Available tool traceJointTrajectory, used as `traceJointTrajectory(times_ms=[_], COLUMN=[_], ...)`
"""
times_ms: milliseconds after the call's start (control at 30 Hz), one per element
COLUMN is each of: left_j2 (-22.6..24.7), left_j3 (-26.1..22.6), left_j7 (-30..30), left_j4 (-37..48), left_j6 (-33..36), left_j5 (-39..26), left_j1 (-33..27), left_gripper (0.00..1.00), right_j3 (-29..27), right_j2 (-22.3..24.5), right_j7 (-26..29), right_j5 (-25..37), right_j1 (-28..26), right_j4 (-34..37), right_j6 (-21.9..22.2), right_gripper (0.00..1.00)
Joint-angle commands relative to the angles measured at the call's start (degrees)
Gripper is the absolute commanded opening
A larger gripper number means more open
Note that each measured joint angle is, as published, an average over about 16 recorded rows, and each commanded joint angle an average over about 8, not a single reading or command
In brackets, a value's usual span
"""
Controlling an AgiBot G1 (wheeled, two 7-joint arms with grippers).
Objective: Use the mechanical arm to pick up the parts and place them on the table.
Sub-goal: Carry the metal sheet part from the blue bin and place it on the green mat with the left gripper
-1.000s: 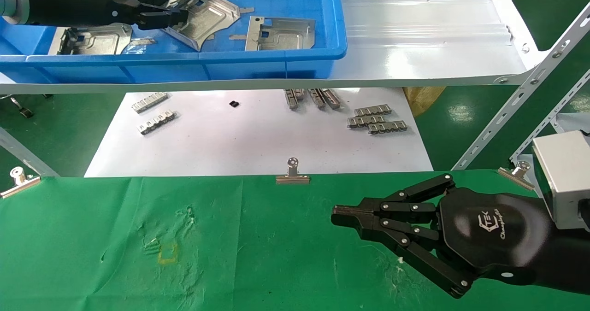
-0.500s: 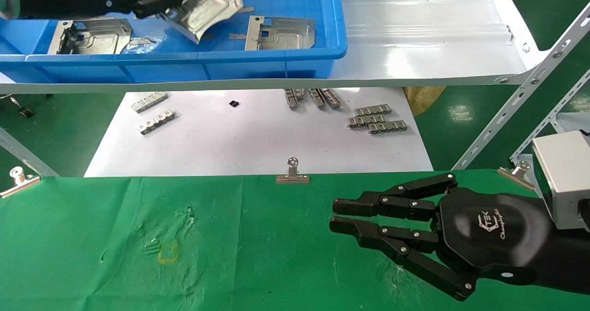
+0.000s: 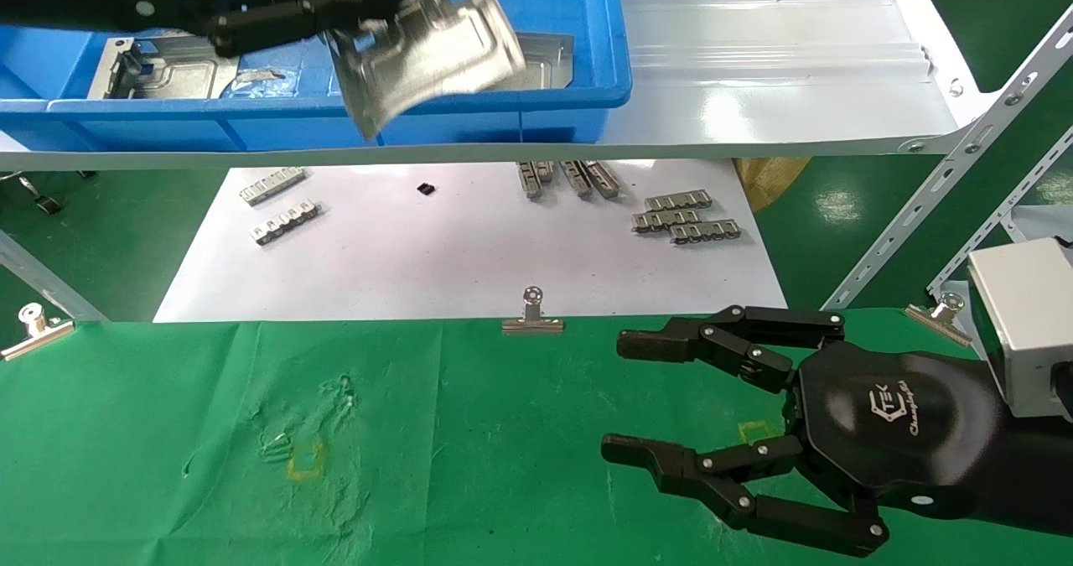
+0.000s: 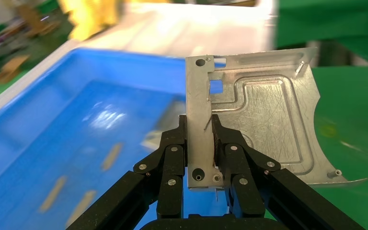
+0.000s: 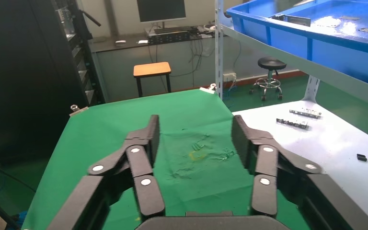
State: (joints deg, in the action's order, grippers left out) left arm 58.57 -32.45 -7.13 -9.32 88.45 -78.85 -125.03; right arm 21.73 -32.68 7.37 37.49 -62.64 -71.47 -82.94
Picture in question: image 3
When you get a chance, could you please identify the green table cloth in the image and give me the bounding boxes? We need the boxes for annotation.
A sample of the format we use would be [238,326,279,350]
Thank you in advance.
[0,308,1073,566]

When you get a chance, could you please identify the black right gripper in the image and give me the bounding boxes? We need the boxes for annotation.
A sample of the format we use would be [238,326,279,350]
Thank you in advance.
[601,304,1019,558]

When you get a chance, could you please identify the blue plastic bin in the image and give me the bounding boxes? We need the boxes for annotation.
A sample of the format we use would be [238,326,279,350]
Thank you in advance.
[0,0,634,154]

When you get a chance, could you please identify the stamped metal plate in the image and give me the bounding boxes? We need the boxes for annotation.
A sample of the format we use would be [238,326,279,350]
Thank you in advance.
[501,32,577,91]
[86,36,246,101]
[323,0,527,141]

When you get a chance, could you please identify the clear plastic wrap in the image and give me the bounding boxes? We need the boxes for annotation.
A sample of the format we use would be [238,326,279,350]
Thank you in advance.
[225,67,288,99]

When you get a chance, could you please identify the white perforated metal rack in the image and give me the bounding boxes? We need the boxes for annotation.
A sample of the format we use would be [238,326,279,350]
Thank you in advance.
[926,126,1073,299]

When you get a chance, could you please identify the black swivel stool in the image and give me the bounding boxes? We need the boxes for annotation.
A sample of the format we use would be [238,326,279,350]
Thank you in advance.
[17,169,95,216]

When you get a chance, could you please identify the silver binder clip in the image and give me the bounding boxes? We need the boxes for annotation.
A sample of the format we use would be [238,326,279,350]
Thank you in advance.
[905,292,975,349]
[501,286,565,335]
[0,302,76,361]

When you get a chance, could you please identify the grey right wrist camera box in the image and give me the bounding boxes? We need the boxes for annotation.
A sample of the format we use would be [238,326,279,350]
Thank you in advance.
[968,239,1073,420]

